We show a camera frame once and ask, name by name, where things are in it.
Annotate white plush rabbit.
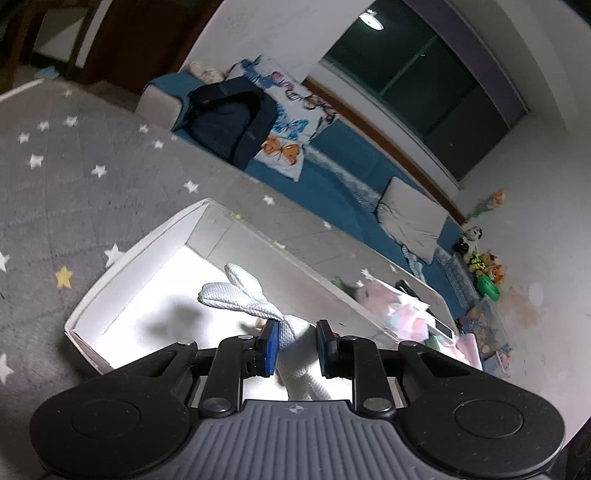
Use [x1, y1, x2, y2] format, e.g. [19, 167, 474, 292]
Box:
[198, 263, 353, 401]

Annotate pink plastic bag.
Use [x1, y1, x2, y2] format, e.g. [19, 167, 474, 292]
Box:
[353, 280, 435, 343]

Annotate white grey cardboard box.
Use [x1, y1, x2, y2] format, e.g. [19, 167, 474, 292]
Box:
[63, 197, 403, 407]

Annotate clear plastic toy bin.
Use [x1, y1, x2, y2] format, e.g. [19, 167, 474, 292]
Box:
[457, 294, 514, 379]

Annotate pink white wipes pack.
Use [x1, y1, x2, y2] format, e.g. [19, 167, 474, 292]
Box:
[427, 331, 484, 372]

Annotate grey cushion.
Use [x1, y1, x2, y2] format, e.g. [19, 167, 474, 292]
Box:
[376, 177, 448, 264]

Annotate panda plush toy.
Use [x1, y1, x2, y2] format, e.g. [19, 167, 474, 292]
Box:
[453, 226, 483, 256]

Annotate blue sofa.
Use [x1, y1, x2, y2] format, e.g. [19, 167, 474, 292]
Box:
[144, 71, 474, 318]

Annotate grey star pattern tablecloth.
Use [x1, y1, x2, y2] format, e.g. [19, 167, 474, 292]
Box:
[0, 78, 463, 480]

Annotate dark blue backpack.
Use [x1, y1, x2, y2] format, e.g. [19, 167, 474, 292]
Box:
[176, 77, 279, 170]

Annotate butterfly print pillow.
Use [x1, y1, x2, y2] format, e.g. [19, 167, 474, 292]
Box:
[226, 55, 338, 182]

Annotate dark window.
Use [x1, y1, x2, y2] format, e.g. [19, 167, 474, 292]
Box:
[325, 1, 527, 181]

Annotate dark wooden door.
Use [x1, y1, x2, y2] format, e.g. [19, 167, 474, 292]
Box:
[79, 0, 221, 94]

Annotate green toy ring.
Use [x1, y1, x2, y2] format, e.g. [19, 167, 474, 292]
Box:
[476, 274, 502, 303]

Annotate orange flower wall decoration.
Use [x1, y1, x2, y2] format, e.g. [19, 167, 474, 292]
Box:
[467, 189, 506, 221]

